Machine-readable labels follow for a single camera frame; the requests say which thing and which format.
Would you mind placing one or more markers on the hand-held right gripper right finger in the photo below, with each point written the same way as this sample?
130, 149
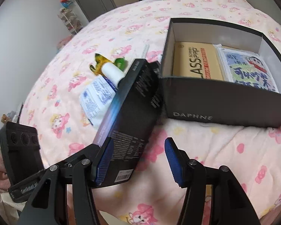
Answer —
174, 164

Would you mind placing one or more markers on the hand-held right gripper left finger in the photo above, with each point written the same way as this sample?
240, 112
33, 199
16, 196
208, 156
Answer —
103, 168

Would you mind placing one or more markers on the long black box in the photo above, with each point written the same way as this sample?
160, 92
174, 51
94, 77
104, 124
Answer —
135, 112

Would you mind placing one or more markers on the white and blue pouch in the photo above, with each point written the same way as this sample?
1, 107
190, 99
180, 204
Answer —
96, 98

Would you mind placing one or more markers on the dark grey box container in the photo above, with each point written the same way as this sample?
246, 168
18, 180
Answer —
224, 103

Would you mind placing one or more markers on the yellow box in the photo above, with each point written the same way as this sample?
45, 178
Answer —
196, 63

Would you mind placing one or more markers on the cartoon bead kit packet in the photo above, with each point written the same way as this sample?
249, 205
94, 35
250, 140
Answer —
248, 72

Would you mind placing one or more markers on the pink printed blanket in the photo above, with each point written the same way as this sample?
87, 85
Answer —
60, 98

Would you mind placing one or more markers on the white paper roll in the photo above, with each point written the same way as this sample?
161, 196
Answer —
112, 72

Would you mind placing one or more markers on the green and yellow wrapper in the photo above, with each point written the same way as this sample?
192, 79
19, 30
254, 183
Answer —
99, 59

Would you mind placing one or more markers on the white plastic comb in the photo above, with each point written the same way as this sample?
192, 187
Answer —
145, 50

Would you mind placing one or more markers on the pink cloth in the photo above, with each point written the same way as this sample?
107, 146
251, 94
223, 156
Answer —
64, 42

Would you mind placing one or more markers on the white shelf rack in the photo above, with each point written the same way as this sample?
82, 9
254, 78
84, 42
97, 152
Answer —
70, 21

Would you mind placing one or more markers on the red and blue plush toy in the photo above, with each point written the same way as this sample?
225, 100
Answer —
66, 1

